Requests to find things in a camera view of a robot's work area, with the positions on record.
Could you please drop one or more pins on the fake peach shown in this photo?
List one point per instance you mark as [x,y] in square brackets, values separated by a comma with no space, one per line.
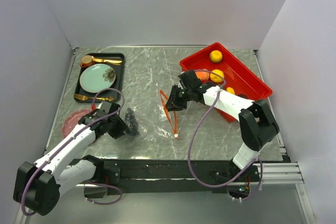
[202,75]

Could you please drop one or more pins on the fake orange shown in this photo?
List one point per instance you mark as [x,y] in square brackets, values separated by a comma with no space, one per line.
[217,76]

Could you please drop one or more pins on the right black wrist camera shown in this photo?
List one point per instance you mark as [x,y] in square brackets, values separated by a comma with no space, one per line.
[189,80]

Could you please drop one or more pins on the clear zip top bag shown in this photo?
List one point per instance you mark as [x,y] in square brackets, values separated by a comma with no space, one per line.
[163,115]

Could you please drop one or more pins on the gold spoon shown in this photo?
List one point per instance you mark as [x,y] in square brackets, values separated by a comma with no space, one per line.
[110,61]

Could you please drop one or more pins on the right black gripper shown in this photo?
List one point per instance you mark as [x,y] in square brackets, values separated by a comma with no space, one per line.
[173,103]

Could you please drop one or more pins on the yellow green fake mango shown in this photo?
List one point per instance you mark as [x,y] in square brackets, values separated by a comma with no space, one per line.
[216,56]

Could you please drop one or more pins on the gold fork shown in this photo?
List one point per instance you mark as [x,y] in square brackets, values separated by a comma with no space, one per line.
[84,98]

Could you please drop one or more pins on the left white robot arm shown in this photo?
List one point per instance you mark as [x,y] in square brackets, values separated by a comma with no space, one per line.
[39,185]

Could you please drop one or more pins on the dark fake grapes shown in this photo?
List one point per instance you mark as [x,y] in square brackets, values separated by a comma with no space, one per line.
[131,122]

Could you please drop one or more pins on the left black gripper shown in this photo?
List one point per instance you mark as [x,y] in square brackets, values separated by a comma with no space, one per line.
[121,127]

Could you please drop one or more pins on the teal flower plate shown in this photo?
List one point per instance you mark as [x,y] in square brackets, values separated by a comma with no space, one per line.
[97,77]

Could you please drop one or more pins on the aluminium frame rail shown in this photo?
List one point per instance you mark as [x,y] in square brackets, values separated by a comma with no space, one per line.
[211,172]

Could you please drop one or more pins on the yellow fake banana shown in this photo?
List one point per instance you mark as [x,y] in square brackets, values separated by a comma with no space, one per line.
[230,90]

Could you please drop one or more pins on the pink dotted plate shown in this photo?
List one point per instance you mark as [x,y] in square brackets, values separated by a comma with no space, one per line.
[71,121]

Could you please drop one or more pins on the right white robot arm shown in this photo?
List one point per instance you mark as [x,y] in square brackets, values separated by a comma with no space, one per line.
[258,125]

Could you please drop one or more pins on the red plastic bin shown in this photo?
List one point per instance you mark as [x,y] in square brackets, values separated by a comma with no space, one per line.
[236,73]

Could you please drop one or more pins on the small brown cup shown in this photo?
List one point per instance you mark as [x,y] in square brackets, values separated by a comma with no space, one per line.
[86,61]

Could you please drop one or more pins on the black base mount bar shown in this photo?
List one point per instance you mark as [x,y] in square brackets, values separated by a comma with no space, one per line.
[161,186]

